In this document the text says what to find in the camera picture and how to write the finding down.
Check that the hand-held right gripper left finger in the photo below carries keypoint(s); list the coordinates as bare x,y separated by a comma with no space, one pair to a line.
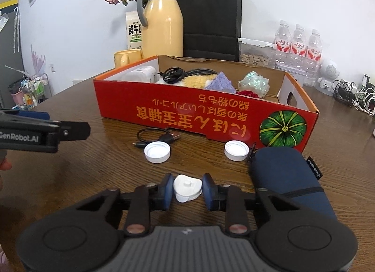
167,191

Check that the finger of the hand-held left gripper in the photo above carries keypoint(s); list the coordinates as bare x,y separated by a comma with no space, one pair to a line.
35,115
76,130

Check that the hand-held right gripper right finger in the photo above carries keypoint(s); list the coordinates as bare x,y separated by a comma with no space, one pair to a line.
207,191

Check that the white plug adapter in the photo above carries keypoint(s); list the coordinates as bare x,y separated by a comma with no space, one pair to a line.
186,187

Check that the large white ridged cap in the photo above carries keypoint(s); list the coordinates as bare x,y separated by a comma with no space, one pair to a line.
157,152

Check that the red cardboard box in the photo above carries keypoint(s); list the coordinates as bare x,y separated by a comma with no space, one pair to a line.
175,114

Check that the translucent cotton swab container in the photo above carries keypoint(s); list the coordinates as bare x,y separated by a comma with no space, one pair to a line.
140,74

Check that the red artificial rose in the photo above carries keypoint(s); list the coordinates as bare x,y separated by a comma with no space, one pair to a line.
249,93

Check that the purple burlap pouch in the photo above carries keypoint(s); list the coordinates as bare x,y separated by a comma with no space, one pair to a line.
221,83

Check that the yellow alpaca plush toy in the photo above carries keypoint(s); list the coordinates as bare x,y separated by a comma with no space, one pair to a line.
196,81

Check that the iridescent plastic bag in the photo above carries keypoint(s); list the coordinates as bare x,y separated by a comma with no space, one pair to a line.
253,83

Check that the person's left hand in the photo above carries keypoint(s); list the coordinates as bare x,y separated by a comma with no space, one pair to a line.
4,164

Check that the metal shelf cart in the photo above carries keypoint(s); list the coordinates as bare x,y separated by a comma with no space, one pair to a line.
29,93

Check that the small white bottle cap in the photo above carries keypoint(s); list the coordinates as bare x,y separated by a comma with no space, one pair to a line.
236,151

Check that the pink coral decoration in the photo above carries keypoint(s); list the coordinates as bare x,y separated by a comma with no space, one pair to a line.
38,60

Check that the dark grey door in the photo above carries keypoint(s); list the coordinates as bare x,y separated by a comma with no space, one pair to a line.
7,64

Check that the navy zipper case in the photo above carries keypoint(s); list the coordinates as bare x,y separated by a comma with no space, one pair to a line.
281,172

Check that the yellow mug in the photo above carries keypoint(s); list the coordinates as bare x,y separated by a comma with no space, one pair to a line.
126,57

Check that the white milk carton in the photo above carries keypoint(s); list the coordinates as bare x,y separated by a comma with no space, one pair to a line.
133,32

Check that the yellow thermos jug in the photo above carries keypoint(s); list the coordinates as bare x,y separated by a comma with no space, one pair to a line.
162,26

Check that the clear nut container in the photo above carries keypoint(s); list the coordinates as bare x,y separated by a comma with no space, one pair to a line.
255,58

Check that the white robot toy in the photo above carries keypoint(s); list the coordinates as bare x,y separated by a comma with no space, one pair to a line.
329,70

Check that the black paper bag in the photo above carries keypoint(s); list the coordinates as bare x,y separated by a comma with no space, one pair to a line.
211,11

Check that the black charger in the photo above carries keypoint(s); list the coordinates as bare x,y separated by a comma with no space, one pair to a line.
365,80

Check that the wide wall outlet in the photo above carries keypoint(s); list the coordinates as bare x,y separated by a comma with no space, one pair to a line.
77,81

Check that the small wall outlet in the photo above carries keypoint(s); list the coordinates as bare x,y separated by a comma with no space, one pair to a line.
53,68

